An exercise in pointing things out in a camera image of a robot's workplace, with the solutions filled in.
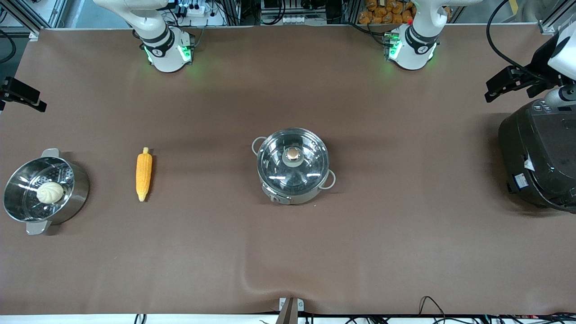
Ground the pile of orange snacks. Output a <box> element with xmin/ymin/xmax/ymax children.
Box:
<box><xmin>358</xmin><ymin>0</ymin><xmax>415</xmax><ymax>25</ymax></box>

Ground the brown table mat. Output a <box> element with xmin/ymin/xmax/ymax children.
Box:
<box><xmin>0</xmin><ymin>25</ymin><xmax>576</xmax><ymax>315</ymax></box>

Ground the white steamed bun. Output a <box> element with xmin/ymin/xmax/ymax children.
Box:
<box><xmin>36</xmin><ymin>182</ymin><xmax>64</xmax><ymax>204</ymax></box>

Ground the yellow corn cob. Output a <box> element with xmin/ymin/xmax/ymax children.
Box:
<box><xmin>136</xmin><ymin>147</ymin><xmax>153</xmax><ymax>202</ymax></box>

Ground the white power strip with plugs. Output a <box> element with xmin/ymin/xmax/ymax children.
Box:
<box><xmin>180</xmin><ymin>1</ymin><xmax>227</xmax><ymax>26</ymax></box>

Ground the black looped cable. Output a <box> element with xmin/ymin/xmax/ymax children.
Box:
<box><xmin>418</xmin><ymin>296</ymin><xmax>447</xmax><ymax>321</ymax></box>

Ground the steel pot with handles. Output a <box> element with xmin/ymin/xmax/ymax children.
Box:
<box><xmin>252</xmin><ymin>128</ymin><xmax>337</xmax><ymax>206</ymax></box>

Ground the glass lid with knob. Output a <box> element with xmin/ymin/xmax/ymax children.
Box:
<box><xmin>257</xmin><ymin>129</ymin><xmax>330</xmax><ymax>193</ymax></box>

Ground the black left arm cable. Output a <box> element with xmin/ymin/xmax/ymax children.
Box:
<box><xmin>486</xmin><ymin>0</ymin><xmax>540</xmax><ymax>81</ymax></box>

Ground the long white power strip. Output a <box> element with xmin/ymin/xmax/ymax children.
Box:
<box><xmin>282</xmin><ymin>15</ymin><xmax>327</xmax><ymax>25</ymax></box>

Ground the metal table clamp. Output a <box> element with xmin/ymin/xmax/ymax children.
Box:
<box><xmin>275</xmin><ymin>297</ymin><xmax>305</xmax><ymax>324</ymax></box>

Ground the steel steamer pot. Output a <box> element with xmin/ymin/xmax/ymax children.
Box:
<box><xmin>3</xmin><ymin>148</ymin><xmax>90</xmax><ymax>235</ymax></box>

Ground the black rice cooker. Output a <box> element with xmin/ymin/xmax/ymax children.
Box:
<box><xmin>498</xmin><ymin>98</ymin><xmax>576</xmax><ymax>213</ymax></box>

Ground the aluminium frame profile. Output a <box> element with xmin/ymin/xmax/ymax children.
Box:
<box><xmin>538</xmin><ymin>0</ymin><xmax>576</xmax><ymax>36</ymax></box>
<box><xmin>0</xmin><ymin>0</ymin><xmax>68</xmax><ymax>42</ymax></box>

